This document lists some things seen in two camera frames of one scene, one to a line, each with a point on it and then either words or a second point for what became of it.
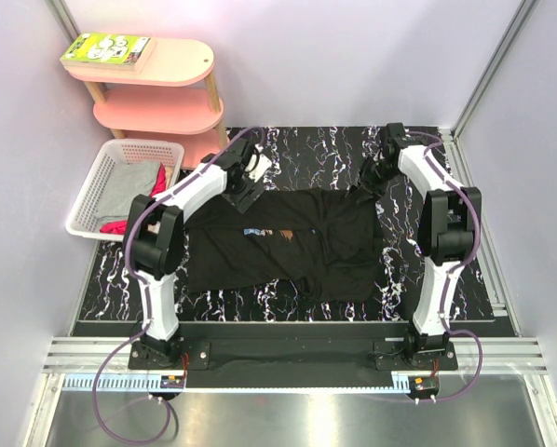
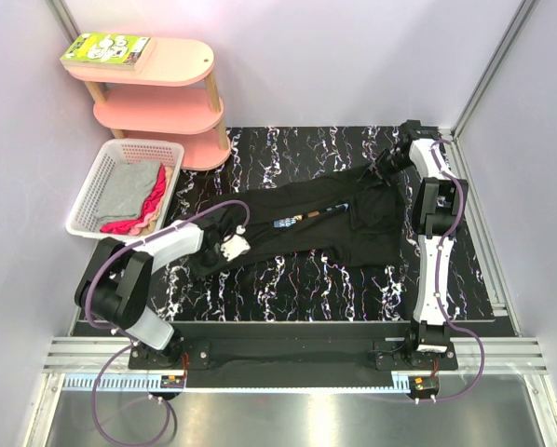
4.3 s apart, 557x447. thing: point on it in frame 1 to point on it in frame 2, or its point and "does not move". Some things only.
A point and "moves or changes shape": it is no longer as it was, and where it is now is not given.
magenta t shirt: [120, 227] does not move
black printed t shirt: [325, 243] moves or changes shape
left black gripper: [242, 200] to [202, 271]
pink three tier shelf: [169, 100] does not move
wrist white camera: [257, 164] to [236, 245]
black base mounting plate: [292, 355] does not move
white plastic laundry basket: [125, 169] does not move
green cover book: [108, 51] does not move
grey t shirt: [128, 181] does not move
